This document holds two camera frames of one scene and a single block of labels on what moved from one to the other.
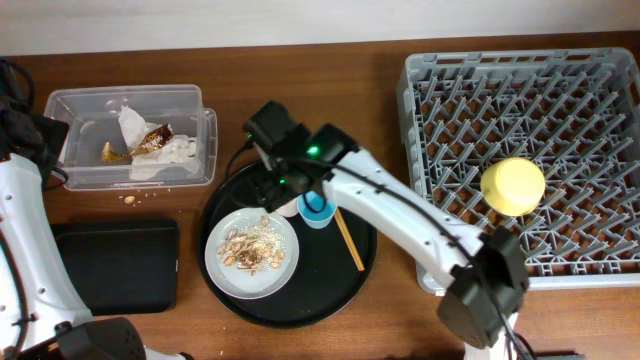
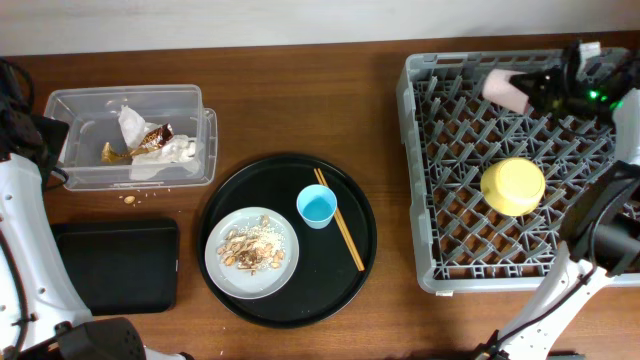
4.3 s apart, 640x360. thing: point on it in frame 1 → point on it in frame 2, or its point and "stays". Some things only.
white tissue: [180, 152] stays
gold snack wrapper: [151, 142] stays
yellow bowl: [512, 186] stays
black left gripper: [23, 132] stays
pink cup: [290, 209] → [498, 88]
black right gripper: [280, 192] → [557, 90]
